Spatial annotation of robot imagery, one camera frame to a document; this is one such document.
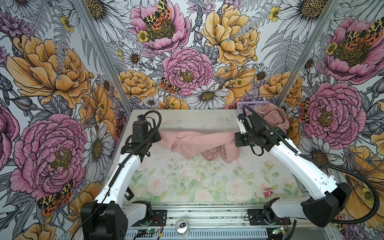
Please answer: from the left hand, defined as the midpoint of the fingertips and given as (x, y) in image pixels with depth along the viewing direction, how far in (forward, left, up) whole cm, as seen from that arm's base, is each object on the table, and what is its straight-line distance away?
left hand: (157, 136), depth 83 cm
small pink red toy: (-25, -58, -15) cm, 65 cm away
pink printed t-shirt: (-4, -26, -3) cm, 27 cm away
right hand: (-7, -42, +3) cm, 43 cm away
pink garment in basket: (+25, -78, -11) cm, 83 cm away
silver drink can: (-41, -15, -5) cm, 44 cm away
